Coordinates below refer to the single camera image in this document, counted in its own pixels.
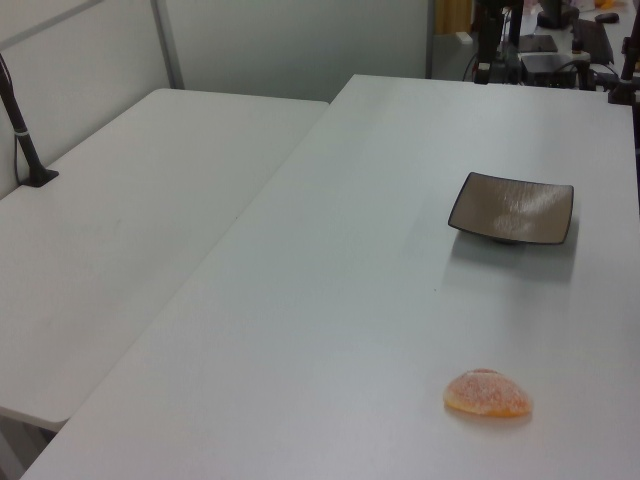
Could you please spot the flat grey box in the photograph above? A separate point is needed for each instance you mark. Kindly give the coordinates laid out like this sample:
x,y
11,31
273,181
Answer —
x,y
537,44

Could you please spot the slim black stand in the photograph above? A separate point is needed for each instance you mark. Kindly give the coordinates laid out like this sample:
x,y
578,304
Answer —
x,y
515,35

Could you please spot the black camera stand pole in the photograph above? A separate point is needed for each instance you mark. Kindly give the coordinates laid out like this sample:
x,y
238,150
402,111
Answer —
x,y
22,135

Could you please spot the black computer mouse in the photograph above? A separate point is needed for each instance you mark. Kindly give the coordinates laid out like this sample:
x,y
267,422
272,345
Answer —
x,y
607,17

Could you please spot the square brown ceramic plate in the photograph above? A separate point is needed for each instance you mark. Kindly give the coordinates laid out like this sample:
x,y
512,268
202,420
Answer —
x,y
510,210

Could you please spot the black monitor foot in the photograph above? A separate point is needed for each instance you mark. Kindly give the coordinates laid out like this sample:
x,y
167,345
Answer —
x,y
550,12

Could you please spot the black clamp stand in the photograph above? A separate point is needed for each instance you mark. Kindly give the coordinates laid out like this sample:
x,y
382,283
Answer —
x,y
627,65

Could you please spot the black box device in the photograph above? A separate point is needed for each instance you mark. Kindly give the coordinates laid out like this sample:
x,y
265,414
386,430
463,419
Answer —
x,y
542,65

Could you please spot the black keyboard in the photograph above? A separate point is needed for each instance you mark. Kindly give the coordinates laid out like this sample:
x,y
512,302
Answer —
x,y
595,42

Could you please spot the orange sugared bread piece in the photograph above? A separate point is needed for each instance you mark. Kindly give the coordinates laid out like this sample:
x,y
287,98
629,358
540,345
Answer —
x,y
487,395

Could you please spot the small white box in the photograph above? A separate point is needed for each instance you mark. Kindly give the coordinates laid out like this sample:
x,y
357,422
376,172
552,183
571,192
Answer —
x,y
463,36

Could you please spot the black stand with white label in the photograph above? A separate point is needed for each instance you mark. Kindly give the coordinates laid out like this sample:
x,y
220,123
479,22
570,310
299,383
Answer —
x,y
487,40

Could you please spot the yellow brown board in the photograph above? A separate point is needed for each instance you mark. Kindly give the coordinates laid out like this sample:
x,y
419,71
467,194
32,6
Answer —
x,y
452,15

